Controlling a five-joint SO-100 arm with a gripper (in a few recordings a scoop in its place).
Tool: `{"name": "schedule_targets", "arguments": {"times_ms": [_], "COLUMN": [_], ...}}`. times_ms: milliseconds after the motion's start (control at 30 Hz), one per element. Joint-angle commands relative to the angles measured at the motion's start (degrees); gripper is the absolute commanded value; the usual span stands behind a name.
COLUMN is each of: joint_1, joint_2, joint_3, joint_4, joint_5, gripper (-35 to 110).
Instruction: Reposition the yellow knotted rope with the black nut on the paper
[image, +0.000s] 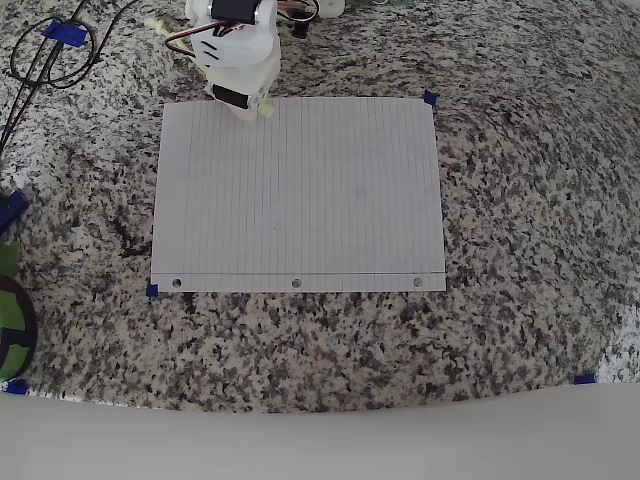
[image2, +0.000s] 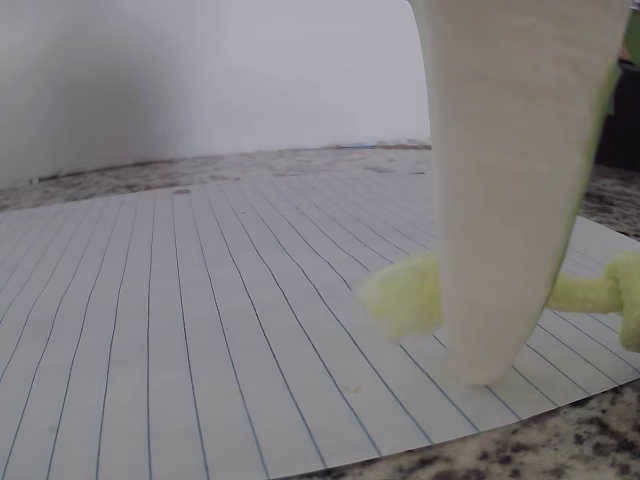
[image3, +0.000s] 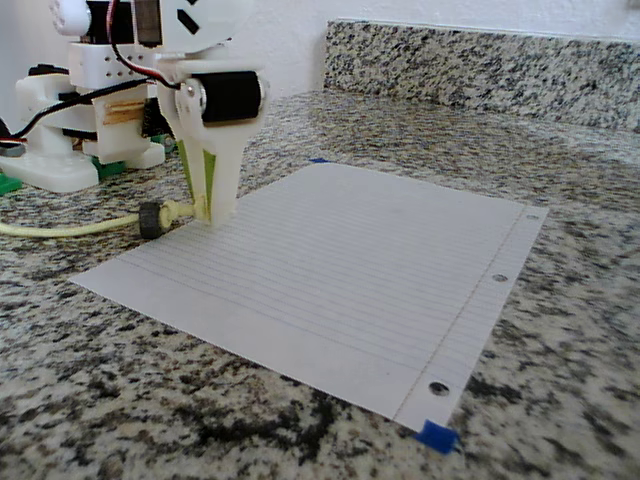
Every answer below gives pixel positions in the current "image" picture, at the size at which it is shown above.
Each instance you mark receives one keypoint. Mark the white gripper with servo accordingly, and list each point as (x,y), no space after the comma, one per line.
(231,97)

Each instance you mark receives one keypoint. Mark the blue tape at paper corner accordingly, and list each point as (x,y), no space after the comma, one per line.
(430,98)
(152,290)

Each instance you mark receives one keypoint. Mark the lined white paper sheet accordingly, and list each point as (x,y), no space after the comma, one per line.
(300,200)

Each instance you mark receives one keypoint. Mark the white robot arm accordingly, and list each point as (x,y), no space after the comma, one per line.
(267,10)

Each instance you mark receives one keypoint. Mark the green tape piece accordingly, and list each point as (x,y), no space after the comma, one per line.
(7,257)

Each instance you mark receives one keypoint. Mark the blue tape at board edge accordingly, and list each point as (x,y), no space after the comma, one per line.
(585,379)
(16,386)

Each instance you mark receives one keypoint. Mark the white plastic base part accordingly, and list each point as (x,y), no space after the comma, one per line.
(332,7)

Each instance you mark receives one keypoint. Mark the black green filament spool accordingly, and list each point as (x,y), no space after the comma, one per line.
(20,325)

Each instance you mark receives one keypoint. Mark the white foam board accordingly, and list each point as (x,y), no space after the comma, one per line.
(320,445)

